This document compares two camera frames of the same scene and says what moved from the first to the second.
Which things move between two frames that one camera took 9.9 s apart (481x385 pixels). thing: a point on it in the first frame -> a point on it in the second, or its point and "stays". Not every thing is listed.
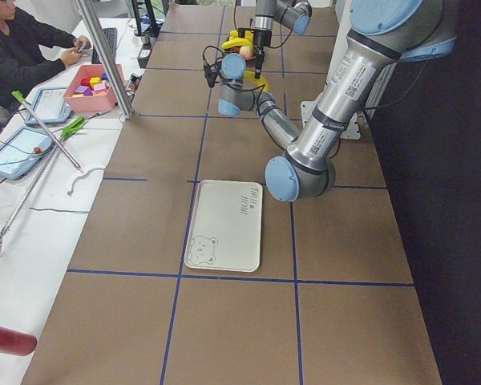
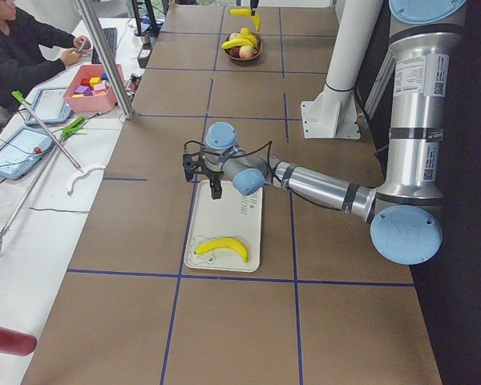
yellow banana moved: [250, 74] -> [225, 242]
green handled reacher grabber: [17, 94] stays
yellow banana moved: [240, 42] -> [246, 12]
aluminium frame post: [116, 78] stays
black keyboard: [110, 35] stays
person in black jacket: [12, 61] stays
